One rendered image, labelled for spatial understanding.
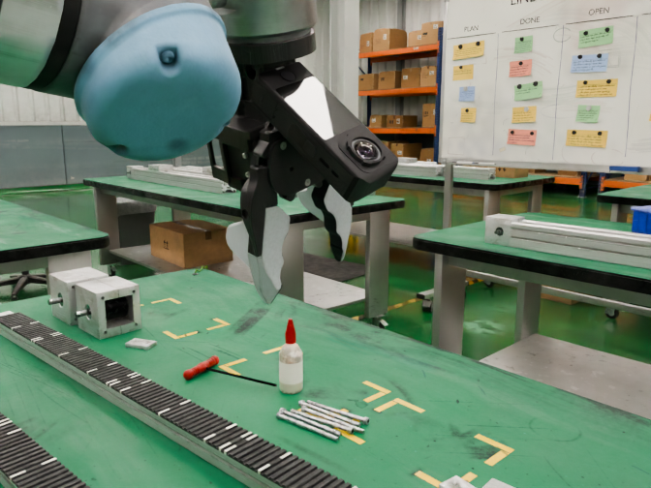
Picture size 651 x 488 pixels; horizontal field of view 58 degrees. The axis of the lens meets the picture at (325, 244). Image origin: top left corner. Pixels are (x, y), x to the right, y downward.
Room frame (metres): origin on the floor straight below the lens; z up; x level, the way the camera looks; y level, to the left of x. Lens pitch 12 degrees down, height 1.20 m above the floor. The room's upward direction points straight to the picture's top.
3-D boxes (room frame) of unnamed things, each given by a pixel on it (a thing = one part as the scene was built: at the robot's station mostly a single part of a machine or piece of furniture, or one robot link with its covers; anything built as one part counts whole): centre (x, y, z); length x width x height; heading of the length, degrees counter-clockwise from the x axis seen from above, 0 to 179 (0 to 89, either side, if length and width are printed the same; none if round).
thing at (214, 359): (0.90, 0.15, 0.79); 0.16 x 0.08 x 0.02; 62
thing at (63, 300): (1.23, 0.55, 0.83); 0.11 x 0.10 x 0.10; 135
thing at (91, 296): (1.15, 0.45, 0.83); 0.11 x 0.10 x 0.10; 135
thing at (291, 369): (0.87, 0.05, 0.84); 0.04 x 0.04 x 0.12
